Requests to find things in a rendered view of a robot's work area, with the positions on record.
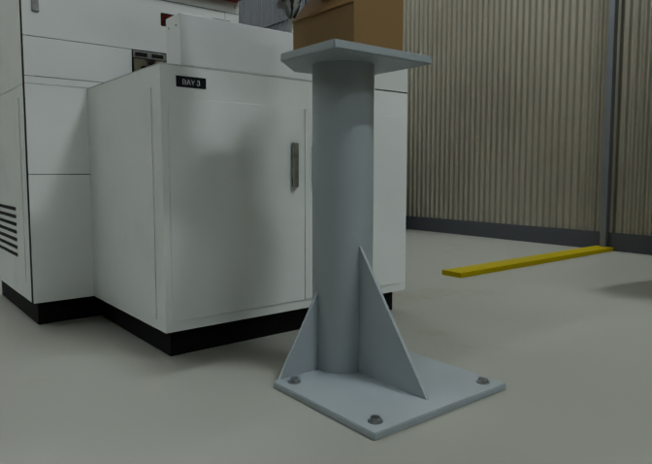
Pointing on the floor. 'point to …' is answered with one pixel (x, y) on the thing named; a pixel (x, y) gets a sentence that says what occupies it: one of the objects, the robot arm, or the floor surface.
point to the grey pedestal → (358, 266)
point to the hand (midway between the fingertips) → (291, 14)
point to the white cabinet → (220, 204)
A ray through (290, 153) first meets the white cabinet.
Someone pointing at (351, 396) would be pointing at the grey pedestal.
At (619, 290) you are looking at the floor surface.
